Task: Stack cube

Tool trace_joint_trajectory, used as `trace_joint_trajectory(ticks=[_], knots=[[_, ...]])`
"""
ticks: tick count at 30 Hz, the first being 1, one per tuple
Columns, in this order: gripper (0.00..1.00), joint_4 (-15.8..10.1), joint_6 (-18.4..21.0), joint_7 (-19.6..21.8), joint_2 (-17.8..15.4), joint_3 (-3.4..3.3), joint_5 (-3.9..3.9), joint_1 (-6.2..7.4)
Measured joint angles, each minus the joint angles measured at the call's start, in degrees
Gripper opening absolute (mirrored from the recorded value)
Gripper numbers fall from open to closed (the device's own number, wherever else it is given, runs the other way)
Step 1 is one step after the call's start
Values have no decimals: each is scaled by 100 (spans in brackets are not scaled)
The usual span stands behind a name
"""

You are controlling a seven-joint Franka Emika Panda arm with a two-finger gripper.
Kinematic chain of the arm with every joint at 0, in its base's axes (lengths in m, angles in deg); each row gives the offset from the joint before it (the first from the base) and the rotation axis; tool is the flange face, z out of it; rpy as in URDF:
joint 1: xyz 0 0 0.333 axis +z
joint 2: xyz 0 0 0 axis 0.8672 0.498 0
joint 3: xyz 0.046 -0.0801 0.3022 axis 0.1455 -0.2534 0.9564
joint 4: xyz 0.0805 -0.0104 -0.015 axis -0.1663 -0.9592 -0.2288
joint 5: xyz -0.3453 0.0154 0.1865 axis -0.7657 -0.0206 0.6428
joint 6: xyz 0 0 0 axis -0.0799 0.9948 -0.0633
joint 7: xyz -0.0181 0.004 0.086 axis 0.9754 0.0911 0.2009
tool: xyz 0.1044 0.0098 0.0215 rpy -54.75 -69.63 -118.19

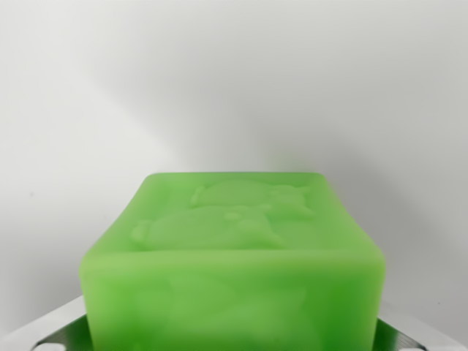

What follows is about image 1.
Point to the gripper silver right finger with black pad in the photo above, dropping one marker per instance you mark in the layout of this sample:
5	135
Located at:
413	332

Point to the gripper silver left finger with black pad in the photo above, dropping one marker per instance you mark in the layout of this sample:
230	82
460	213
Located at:
55	329

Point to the green soft cube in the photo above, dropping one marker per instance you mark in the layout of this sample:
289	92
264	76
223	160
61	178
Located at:
234	263

